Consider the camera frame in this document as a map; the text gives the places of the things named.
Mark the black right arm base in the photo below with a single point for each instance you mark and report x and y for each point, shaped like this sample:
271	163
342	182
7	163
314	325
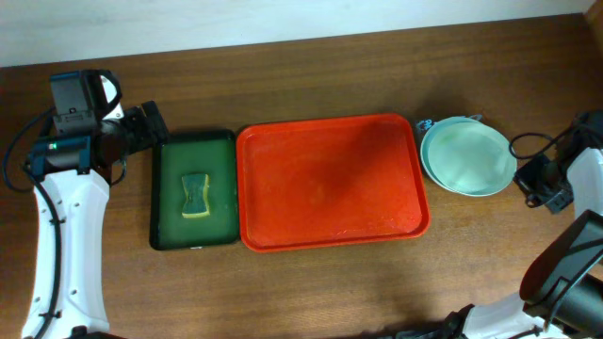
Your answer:
424	332

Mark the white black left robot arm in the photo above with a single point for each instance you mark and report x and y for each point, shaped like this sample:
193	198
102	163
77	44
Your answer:
70	166

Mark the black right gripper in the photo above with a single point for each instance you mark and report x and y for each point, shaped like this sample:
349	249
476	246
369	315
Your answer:
549	181

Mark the dark green water tray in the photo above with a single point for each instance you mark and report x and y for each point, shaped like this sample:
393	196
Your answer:
214	153

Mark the light blue plate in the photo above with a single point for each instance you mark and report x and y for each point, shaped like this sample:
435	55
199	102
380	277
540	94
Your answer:
426	129

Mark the red plastic tray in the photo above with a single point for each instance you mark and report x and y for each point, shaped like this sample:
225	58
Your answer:
329	182

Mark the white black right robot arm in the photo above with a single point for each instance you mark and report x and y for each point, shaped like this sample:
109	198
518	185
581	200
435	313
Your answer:
558	298

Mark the light green plate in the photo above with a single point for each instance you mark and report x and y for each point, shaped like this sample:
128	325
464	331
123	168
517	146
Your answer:
472	158

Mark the yellow green sponge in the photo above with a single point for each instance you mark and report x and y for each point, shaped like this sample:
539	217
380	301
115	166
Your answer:
196	204

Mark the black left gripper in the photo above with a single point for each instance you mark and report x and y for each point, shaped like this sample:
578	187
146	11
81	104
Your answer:
142	124

